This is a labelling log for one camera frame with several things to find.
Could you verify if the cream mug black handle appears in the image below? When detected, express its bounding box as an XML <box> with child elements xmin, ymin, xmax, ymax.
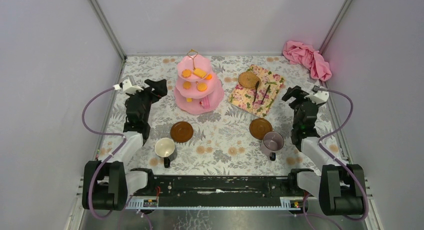
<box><xmin>154</xmin><ymin>137</ymin><xmax>178</xmax><ymax>168</ymax></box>

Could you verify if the brown saucer right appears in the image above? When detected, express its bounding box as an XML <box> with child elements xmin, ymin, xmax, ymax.
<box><xmin>249</xmin><ymin>118</ymin><xmax>273</xmax><ymax>140</ymax></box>

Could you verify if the mauve mug black handle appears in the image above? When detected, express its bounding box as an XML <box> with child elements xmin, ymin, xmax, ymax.
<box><xmin>260</xmin><ymin>131</ymin><xmax>285</xmax><ymax>161</ymax></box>

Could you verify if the floral rectangular serving tray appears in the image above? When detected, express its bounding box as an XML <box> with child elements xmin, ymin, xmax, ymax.
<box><xmin>228</xmin><ymin>64</ymin><xmax>285</xmax><ymax>118</ymax></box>

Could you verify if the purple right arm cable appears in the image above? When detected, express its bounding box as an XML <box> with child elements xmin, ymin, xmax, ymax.
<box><xmin>302</xmin><ymin>86</ymin><xmax>370</xmax><ymax>230</ymax></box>

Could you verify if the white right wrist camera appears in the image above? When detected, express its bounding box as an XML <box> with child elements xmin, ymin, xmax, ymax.
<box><xmin>304</xmin><ymin>85</ymin><xmax>330</xmax><ymax>106</ymax></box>

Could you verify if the round woven brown coaster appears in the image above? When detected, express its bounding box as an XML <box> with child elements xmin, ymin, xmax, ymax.
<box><xmin>238</xmin><ymin>71</ymin><xmax>261</xmax><ymax>89</ymax></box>

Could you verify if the small orange cookie toy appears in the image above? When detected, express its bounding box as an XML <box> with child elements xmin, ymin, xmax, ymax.
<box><xmin>196</xmin><ymin>82</ymin><xmax>208</xmax><ymax>92</ymax></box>

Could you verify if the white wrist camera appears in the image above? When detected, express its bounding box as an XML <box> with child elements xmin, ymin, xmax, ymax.
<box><xmin>304</xmin><ymin>85</ymin><xmax>330</xmax><ymax>106</ymax></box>
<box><xmin>113</xmin><ymin>76</ymin><xmax>144</xmax><ymax>95</ymax></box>

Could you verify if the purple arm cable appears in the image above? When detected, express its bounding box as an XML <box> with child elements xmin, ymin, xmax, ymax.
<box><xmin>302</xmin><ymin>86</ymin><xmax>370</xmax><ymax>230</ymax></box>
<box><xmin>81</xmin><ymin>87</ymin><xmax>128</xmax><ymax>220</ymax></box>

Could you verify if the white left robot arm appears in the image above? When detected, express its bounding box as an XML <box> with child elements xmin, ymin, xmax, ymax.
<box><xmin>81</xmin><ymin>79</ymin><xmax>168</xmax><ymax>219</ymax></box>

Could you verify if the crumpled pink cloth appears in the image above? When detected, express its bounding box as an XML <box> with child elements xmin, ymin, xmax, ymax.
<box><xmin>282</xmin><ymin>40</ymin><xmax>333</xmax><ymax>82</ymax></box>

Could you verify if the brown saucer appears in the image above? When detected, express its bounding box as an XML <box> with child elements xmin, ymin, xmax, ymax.
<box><xmin>170</xmin><ymin>121</ymin><xmax>194</xmax><ymax>143</ymax></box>
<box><xmin>249</xmin><ymin>118</ymin><xmax>273</xmax><ymax>140</ymax></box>

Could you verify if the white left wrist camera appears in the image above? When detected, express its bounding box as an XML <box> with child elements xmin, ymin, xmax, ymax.
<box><xmin>113</xmin><ymin>76</ymin><xmax>144</xmax><ymax>95</ymax></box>

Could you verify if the pink three-tier cake stand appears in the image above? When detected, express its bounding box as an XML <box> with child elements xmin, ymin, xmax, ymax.
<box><xmin>173</xmin><ymin>49</ymin><xmax>225</xmax><ymax>115</ymax></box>

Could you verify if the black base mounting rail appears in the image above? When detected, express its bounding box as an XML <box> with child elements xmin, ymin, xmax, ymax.
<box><xmin>127</xmin><ymin>175</ymin><xmax>305</xmax><ymax>211</ymax></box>

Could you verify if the round orange cookie toy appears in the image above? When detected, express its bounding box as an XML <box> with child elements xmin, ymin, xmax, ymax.
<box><xmin>182</xmin><ymin>81</ymin><xmax>192</xmax><ymax>90</ymax></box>

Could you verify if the brown saucer left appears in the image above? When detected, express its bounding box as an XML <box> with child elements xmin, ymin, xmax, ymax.
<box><xmin>170</xmin><ymin>121</ymin><xmax>194</xmax><ymax>143</ymax></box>

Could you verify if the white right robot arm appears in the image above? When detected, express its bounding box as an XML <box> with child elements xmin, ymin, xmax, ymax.
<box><xmin>281</xmin><ymin>85</ymin><xmax>369</xmax><ymax>221</ymax></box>

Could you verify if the floral tablecloth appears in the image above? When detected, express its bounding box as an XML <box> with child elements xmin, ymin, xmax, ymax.
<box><xmin>122</xmin><ymin>56</ymin><xmax>319</xmax><ymax>176</ymax></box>

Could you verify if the orange flower cookie toy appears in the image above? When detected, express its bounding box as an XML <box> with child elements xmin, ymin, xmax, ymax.
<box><xmin>181</xmin><ymin>69</ymin><xmax>192</xmax><ymax>78</ymax></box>

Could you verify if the pink cake slice toy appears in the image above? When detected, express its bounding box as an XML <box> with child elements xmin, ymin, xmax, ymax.
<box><xmin>199</xmin><ymin>98</ymin><xmax>211</xmax><ymax>110</ymax></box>

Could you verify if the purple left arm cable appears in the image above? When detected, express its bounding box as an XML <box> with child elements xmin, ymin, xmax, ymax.
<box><xmin>81</xmin><ymin>87</ymin><xmax>128</xmax><ymax>220</ymax></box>

